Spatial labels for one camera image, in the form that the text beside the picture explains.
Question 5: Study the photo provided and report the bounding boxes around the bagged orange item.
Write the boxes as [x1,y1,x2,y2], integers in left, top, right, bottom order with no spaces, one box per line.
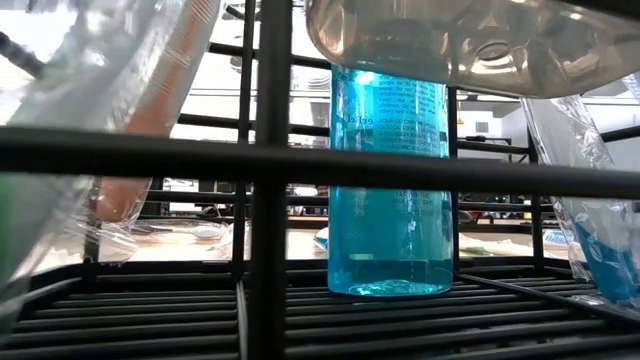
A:
[0,0,141,346]

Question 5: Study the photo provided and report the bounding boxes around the clear plastic container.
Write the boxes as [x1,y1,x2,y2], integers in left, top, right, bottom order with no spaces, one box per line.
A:
[305,0,640,100]

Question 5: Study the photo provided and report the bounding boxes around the white-green toothbrush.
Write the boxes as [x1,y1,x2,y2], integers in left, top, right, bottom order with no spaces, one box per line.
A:
[458,233,532,257]

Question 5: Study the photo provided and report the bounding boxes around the blue toothbrush in clear wrap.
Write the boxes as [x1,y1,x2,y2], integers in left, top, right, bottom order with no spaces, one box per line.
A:
[542,228,571,247]

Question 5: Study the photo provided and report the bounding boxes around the black wire rack organizer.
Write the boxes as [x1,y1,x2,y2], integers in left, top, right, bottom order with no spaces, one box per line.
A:
[0,0,640,360]

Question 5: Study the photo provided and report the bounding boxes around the blue mouthwash bottle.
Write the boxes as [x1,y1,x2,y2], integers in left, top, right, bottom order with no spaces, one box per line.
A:
[327,64,455,298]

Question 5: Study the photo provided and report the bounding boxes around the orange toothbrush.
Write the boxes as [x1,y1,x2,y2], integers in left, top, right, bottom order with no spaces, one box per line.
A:
[92,0,224,225]

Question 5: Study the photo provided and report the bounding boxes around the black cabinet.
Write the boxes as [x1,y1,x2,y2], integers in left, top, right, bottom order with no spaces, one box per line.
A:
[144,177,165,216]

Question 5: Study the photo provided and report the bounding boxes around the silver ventilation duct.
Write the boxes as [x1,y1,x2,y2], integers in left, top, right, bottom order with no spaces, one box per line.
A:
[292,64,331,92]

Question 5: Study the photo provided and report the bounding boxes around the bagged blue bottle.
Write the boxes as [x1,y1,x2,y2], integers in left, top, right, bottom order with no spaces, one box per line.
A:
[519,72,640,310]

